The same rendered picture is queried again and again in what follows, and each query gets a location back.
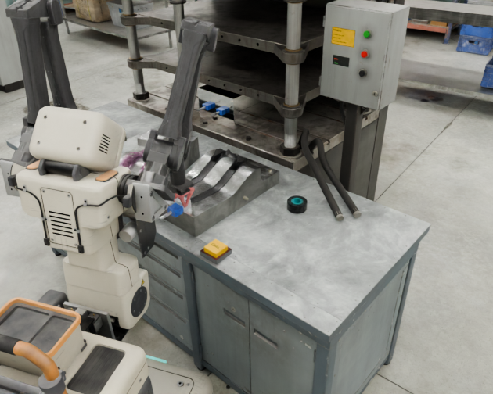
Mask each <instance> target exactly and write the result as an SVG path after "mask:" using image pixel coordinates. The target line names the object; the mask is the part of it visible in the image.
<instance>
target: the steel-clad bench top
mask: <svg viewBox="0 0 493 394"><path fill-rule="evenodd" d="M88 111H92V112H98V113H102V114H103V115H105V116H107V117H108V118H110V119H111V120H113V121H114V122H116V123H117V124H119V125H120V126H122V127H123V128H124V129H125V131H126V138H127V141H125V142H124V146H123V149H122V153H123V152H128V151H131V150H132V149H134V148H135V147H136V146H138V142H137V138H138V137H139V136H141V135H142V134H144V133H145V132H147V131H148V130H149V129H150V128H154V129H159V128H160V125H161V124H162V122H163V119H162V118H159V117H158V116H154V115H152V114H150V113H146V112H144V111H141V110H140V109H136V108H134V107H132V106H128V105H126V104H124V103H122V102H118V101H114V102H110V103H107V104H105V105H102V106H99V107H96V108H94V109H90V110H88ZM192 136H197V137H198V142H199V151H200V157H199V159H198V160H197V161H196V162H194V163H193V164H192V165H191V166H190V167H189V168H188V169H187V170H186V171H185V174H187V173H188V172H189V171H190V170H191V169H192V168H193V167H194V166H195V165H196V163H197V162H198V161H199V160H200V158H201V157H202V156H203V155H204V154H205V153H207V152H209V151H210V150H213V149H223V150H225V151H227V150H228V149H229V150H230V151H231V153H236V154H238V155H241V156H244V157H246V158H248V159H252V160H253V161H256V162H258V163H261V164H264V165H265V166H268V167H271V168H273V169H276V170H279V183H278V184H277V185H275V186H274V187H272V188H270V189H269V190H267V191H266V192H264V193H263V194H261V195H259V196H258V197H257V198H256V199H254V200H252V201H251V202H249V203H247V204H246V205H245V206H243V207H241V208H240V209H238V210H237V211H235V212H234V213H232V214H231V215H229V216H228V217H226V218H225V219H223V220H221V221H220V222H218V223H217V224H215V225H214V226H213V227H211V228H209V229H208V230H206V231H205V232H204V233H202V234H201V235H198V236H197V237H194V236H193V235H191V234H189V233H188V232H186V231H183V230H182V229H181V228H179V227H177V226H175V225H173V224H172V223H170V222H168V221H167V220H165V219H163V220H159V217H158V218H157V219H155V225H156V230H157V233H159V234H160V235H163V236H164V237H165V238H167V239H169V240H171V241H172V242H173V243H175V244H177V245H179V246H181V247H182V248H183V249H185V250H187V251H189V252H190V253H192V254H193V255H195V256H197V257H199V258H200V259H202V260H203V261H205V262H207V263H209V264H210V265H211V266H213V267H215V268H217V269H219V270H220V271H221V272H223V273H225V274H227V275H228V276H229V277H231V278H233V279H235V280H237V281H238V282H240V283H241V284H243V285H245V286H246V287H248V288H250V289H251V290H253V291H255V292H256V293H258V294H259V295H261V296H263V297H265V298H266V299H268V300H269V301H271V302H273V303H274V304H276V305H277V306H280V307H281V308H283V309H284V310H286V311H288V312H289V313H291V314H292V315H294V316H295V317H298V318H299V319H301V320H302V321H304V322H306V323H307V324H310V325H311V326H312V327H313V328H316V329H317V330H319V331H320V332H322V333H324V334H325V335H328V336H329V337H330V336H331V334H332V333H333V332H334V331H335V330H336V329H337V328H338V327H339V326H340V324H341V323H342V322H343V321H344V320H345V319H346V318H347V316H348V315H349V314H350V313H351V312H352V311H353V310H354V309H355V307H356V306H357V305H358V304H359V303H360V302H361V301H362V300H363V299H364V298H365V297H366V296H367V295H368V294H369V293H370V291H371V290H372V289H373V288H374V287H375V286H376V285H377V283H378V282H379V281H380V280H381V279H382V278H383V277H384V276H385V274H386V273H387V272H388V271H389V270H390V269H391V268H392V267H393V265H395V264H396V262H398V261H399V260H400V258H401V257H402V256H403V255H404V254H405V253H406V252H407V250H408V249H409V248H410V247H411V246H412V245H413V244H414V243H415V241H416V240H417V239H418V238H419V237H420V236H421V235H422V233H423V232H424V231H425V230H426V229H427V228H428V227H429V226H430V225H431V224H430V223H427V222H426V221H423V220H420V219H417V218H415V217H412V216H409V215H408V214H405V213H402V212H400V211H397V210H394V209H391V208H390V207H387V206H384V205H382V204H379V203H377V202H373V201H372V200H369V199H366V198H364V197H361V196H359V195H356V194H354V193H351V192H348V191H347V193H348V195H349V196H350V197H351V199H352V200H353V202H354V204H355V205H356V206H357V207H358V209H359V211H360V213H361V214H362V215H361V216H360V217H359V218H354V216H353V214H352V213H351V211H350V210H349V209H348V207H347V205H346V203H345V202H344V200H343V199H342V198H341V196H340V194H339V192H338V191H337V190H336V188H335V187H334V186H333V185H331V184H328V183H327V185H328V187H329V190H330V191H331V193H332V194H333V197H334V199H335V200H336V203H337V205H338V206H339V208H340V211H341V213H342V214H343V216H344V218H343V220H341V221H337V220H336V218H335V216H334V214H333V211H332V210H331V208H330V206H329V204H328V202H327V200H326V197H325V196H324V194H323V192H322V189H321V188H320V186H319V184H318V182H317V180H316V179H315V178H313V177H310V176H308V175H306V174H302V173H300V172H297V171H295V170H292V169H290V168H288V167H285V166H282V165H279V164H277V163H274V162H272V161H270V160H267V159H264V158H261V157H260V156H256V155H254V154H252V153H249V152H246V151H243V150H242V149H238V148H236V147H234V146H231V145H228V144H226V143H224V142H221V141H218V140H216V139H213V138H210V137H208V136H206V135H203V134H200V133H198V132H195V131H192ZM294 195H299V196H303V197H305V198H306V200H307V201H308V204H307V210H306V211H305V212H304V213H291V212H290V211H288V209H287V199H288V198H289V197H291V196H294ZM215 239H217V240H218V241H220V242H222V243H224V244H226V245H227V246H228V247H229V248H231V249H232V254H231V255H229V256H227V257H226V258H225V259H223V260H222V261H221V262H220V263H218V264H215V263H212V262H211V261H209V260H208V259H206V258H204V257H203V256H201V255H200V250H201V249H203V247H204V246H205V245H207V244H209V243H210V242H212V241H213V240H215Z"/></svg>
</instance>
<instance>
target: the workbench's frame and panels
mask: <svg viewBox="0 0 493 394"><path fill-rule="evenodd" d="M429 230H430V227H428V228H427V229H426V230H425V231H424V232H423V233H422V235H421V236H420V237H419V238H418V239H417V240H416V241H415V243H414V244H413V245H412V246H411V247H410V248H409V249H408V250H407V252H406V253H405V254H404V255H403V256H402V257H401V258H400V260H399V261H398V262H396V264H395V265H393V267H392V268H391V269H390V270H389V271H388V272H387V273H386V274H385V276H384V277H383V278H382V279H381V280H380V281H379V282H378V283H377V285H376V286H375V287H374V288H373V289H372V290H371V291H370V293H369V294H368V295H367V296H366V297H365V298H364V299H363V300H362V301H361V302H360V303H359V304H358V305H357V306H356V307H355V309H354V310H353V311H352V312H351V313H350V314H349V315H348V316H347V318H346V319H345V320H344V321H343V322H342V323H341V324H340V326H339V327H338V328H337V329H336V330H335V331H334V332H333V333H332V334H331V336H330V337H329V336H328V335H325V334H324V333H322V332H320V331H319V330H317V329H316V328H313V327H312V326H311V325H310V324H307V323H306V322H304V321H302V320H301V319H299V318H298V317H295V316H294V315H292V314H291V313H289V312H288V311H286V310H284V309H283V308H281V307H280V306H277V305H276V304H274V303H273V302H271V301H269V300H268V299H266V298H265V297H263V296H262V295H259V294H258V293H256V292H255V291H253V290H251V289H250V288H248V287H246V286H245V285H243V284H241V283H240V282H238V281H237V280H235V279H233V278H231V277H229V276H228V275H227V274H225V273H223V272H221V271H220V270H219V269H217V268H215V267H213V266H211V265H210V264H209V263H207V262H205V261H203V260H202V259H200V258H199V257H197V256H195V255H193V254H192V253H190V252H189V251H187V250H185V249H183V248H182V247H181V246H179V245H177V244H175V243H173V242H172V241H171V240H169V239H167V238H165V237H164V236H163V235H160V234H159V233H157V232H156V236H155V240H154V244H153V247H152V248H151V250H150V251H149V252H148V253H147V254H146V256H145V257H144V258H142V254H141V249H140V245H139V237H138V234H137V235H136V236H135V237H134V238H133V239H132V240H131V241H130V242H124V241H123V240H121V238H119V239H118V240H117V244H118V252H121V253H127V254H132V255H134V256H136V257H137V259H138V265H139V268H141V269H144V270H147V272H148V278H149V297H150V300H149V306H148V308H147V310H146V312H145V313H144V314H143V315H142V318H143V319H145V320H146V321H147V322H149V323H150V324H151V325H152V326H154V327H155V328H156V329H157V330H158V331H160V332H161V333H162V334H164V335H165V336H167V337H168V338H169V339H170V340H171V341H172V342H174V343H175V344H176V345H178V346H179V347H180V348H182V349H183V350H184V351H186V352H187V353H188V354H189V355H190V356H192V357H193V359H194V364H195V365H196V366H197V369H198V370H200V371H203V370H205V369H206V368H207V369H208V370H209V371H211V372H212V373H213V374H215V375H216V376H217V377H219V378H220V379H221V380H222V381H223V382H225V383H226V384H227V385H229V386H230V387H231V388H233V389H234V390H235V391H237V392H238V393H239V394H362V393H363V392H364V390H365V389H366V387H367V386H368V385H369V383H370V382H371V381H372V379H373V378H374V377H375V375H376V374H377V372H378V371H379V370H380V368H381V367H382V366H383V365H388V364H389V363H390V361H391V360H392V358H393V355H394V348H395V345H396V341H397V337H398V332H399V328H400V324H401V318H402V314H403V311H404V307H405V301H406V297H407V294H408V287H409V284H410V281H411V276H412V271H413V267H414V263H415V260H416V254H417V250H418V248H419V242H420V241H421V240H422V239H423V238H424V236H425V235H426V234H427V233H428V232H429Z"/></svg>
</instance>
